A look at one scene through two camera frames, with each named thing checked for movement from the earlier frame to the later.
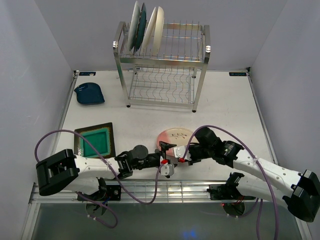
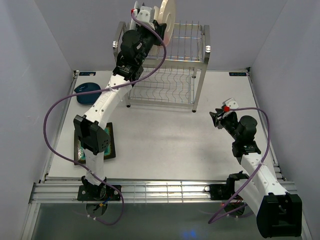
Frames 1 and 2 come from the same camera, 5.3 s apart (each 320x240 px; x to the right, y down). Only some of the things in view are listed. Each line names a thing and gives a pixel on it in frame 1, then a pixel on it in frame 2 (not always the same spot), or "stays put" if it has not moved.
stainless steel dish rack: [173, 75] stays put
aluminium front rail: [149, 192] stays put
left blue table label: [87, 73] stays put
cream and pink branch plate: [179, 136] → [167, 15]
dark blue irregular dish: [89, 93] stays put
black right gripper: [192, 160] → [225, 116]
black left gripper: [164, 146] → [159, 29]
